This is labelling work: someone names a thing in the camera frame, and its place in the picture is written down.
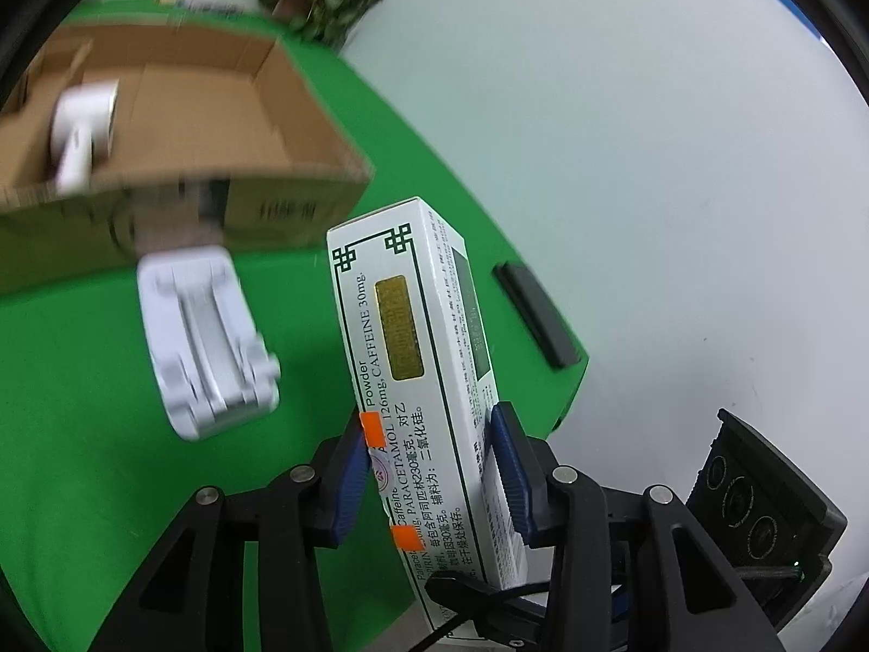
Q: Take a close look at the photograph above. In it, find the green table cloth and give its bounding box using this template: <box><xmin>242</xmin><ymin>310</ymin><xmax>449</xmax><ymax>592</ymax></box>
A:
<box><xmin>2</xmin><ymin>43</ymin><xmax>588</xmax><ymax>650</ymax></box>

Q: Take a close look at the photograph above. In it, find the brown cardboard box tray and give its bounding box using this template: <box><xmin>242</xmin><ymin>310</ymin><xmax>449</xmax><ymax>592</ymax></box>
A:
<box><xmin>2</xmin><ymin>21</ymin><xmax>373</xmax><ymax>293</ymax></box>

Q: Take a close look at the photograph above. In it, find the white medicine box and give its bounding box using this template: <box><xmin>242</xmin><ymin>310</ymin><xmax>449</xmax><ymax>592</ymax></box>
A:
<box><xmin>327</xmin><ymin>197</ymin><xmax>527</xmax><ymax>629</ymax></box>

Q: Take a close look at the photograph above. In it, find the black rectangular case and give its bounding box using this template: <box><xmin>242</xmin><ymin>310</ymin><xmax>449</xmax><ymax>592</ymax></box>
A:
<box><xmin>492</xmin><ymin>262</ymin><xmax>582</xmax><ymax>371</ymax></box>

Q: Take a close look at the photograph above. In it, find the white hair dryer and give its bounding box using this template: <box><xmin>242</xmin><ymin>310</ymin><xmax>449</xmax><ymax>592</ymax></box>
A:
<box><xmin>50</xmin><ymin>79</ymin><xmax>119</xmax><ymax>196</ymax></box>

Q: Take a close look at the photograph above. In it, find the colourful packet on table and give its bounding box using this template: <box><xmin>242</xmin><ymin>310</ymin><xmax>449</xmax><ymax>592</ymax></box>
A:
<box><xmin>156</xmin><ymin>0</ymin><xmax>244</xmax><ymax>16</ymax></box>

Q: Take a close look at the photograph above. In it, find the white folding phone stand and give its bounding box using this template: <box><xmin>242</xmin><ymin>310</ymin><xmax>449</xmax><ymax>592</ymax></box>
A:
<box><xmin>137</xmin><ymin>246</ymin><xmax>280</xmax><ymax>442</ymax></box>

